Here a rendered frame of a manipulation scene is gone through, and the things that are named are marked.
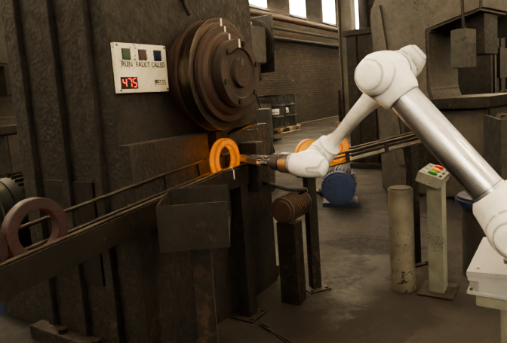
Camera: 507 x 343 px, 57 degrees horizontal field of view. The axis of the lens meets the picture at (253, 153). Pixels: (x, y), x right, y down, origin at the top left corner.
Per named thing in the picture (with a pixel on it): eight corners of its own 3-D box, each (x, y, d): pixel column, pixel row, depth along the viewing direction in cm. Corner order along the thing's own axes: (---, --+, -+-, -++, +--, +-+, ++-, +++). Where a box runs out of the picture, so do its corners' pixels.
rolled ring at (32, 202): (62, 189, 135) (54, 188, 137) (-1, 209, 120) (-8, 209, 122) (74, 249, 138) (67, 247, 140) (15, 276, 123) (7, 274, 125)
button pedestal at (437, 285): (416, 297, 224) (412, 170, 217) (427, 279, 244) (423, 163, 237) (451, 303, 216) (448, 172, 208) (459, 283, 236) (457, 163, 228)
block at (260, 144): (241, 191, 226) (237, 142, 223) (250, 188, 233) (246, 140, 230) (259, 192, 220) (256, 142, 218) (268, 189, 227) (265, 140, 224)
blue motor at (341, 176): (321, 211, 399) (318, 171, 395) (325, 196, 454) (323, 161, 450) (357, 210, 392) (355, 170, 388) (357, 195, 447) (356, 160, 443)
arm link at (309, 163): (287, 179, 196) (301, 169, 207) (321, 184, 188) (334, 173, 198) (285, 155, 193) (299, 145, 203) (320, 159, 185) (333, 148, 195)
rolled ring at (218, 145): (238, 136, 210) (232, 136, 212) (213, 140, 195) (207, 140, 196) (241, 176, 212) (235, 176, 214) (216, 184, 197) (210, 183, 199)
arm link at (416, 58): (379, 72, 173) (362, 75, 163) (414, 36, 163) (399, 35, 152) (402, 99, 170) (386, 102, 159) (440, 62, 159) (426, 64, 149)
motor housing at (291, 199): (275, 304, 228) (268, 197, 221) (296, 286, 246) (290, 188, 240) (299, 309, 221) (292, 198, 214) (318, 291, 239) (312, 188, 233)
